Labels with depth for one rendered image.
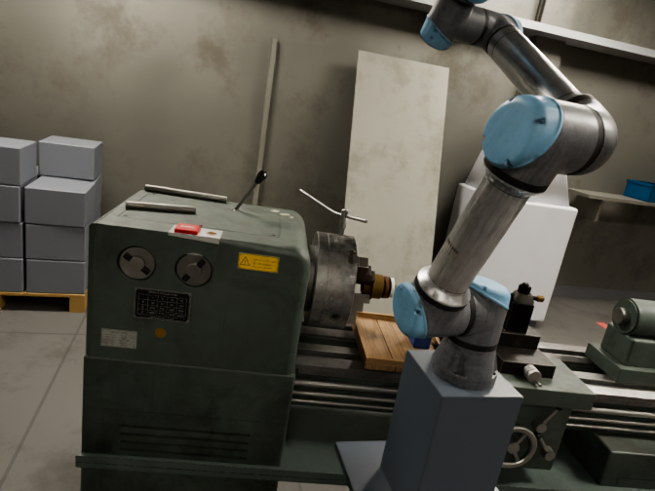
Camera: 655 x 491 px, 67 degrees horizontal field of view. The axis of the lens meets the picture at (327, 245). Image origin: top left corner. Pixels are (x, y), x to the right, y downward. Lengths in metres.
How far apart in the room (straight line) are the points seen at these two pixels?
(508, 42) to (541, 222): 3.43
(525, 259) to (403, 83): 1.82
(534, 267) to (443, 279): 3.64
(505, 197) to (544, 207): 3.59
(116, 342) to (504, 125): 1.15
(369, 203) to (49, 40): 2.71
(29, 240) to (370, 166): 2.53
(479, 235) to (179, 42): 3.64
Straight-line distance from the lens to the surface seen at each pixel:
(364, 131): 4.20
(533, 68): 1.08
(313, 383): 1.64
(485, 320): 1.11
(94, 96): 4.38
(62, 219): 3.60
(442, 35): 1.14
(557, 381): 1.78
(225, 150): 4.34
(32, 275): 3.77
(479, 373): 1.16
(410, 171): 4.31
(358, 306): 1.66
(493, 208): 0.89
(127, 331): 1.50
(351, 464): 1.43
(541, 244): 4.56
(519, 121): 0.83
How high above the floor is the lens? 1.65
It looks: 16 degrees down
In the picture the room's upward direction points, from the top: 10 degrees clockwise
